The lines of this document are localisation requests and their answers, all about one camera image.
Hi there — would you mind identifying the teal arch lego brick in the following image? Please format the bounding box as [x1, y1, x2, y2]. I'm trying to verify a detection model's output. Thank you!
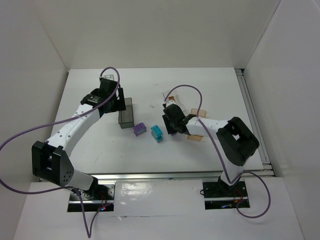
[150, 125, 163, 143]

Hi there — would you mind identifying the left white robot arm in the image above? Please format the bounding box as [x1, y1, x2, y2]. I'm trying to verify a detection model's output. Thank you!
[31, 77, 126, 198]

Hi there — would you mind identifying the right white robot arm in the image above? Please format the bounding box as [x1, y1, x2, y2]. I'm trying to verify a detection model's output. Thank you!
[162, 102, 260, 192]

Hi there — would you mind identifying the smoky grey plastic container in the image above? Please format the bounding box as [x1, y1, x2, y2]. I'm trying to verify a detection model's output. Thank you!
[118, 97, 134, 129]

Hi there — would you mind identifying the amber plastic container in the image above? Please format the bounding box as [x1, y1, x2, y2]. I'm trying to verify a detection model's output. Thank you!
[187, 108, 207, 142]

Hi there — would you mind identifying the purple arch lego brick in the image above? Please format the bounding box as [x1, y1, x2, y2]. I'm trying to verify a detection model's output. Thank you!
[133, 122, 147, 137]

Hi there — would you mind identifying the clear plastic container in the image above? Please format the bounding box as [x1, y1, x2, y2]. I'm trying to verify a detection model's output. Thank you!
[162, 90, 186, 112]

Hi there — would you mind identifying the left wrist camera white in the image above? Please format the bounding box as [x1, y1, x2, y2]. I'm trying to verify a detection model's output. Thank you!
[100, 74, 115, 81]

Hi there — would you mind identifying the aluminium front rail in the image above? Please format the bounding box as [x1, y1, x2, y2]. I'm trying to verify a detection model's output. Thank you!
[37, 170, 276, 183]

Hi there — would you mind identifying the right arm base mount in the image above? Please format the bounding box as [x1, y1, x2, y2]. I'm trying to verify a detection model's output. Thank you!
[199, 181, 250, 210]

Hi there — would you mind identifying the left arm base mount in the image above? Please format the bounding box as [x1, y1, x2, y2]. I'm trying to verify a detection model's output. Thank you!
[67, 182, 116, 213]

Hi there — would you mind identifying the aluminium side rail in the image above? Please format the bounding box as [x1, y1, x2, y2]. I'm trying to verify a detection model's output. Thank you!
[234, 68, 275, 176]

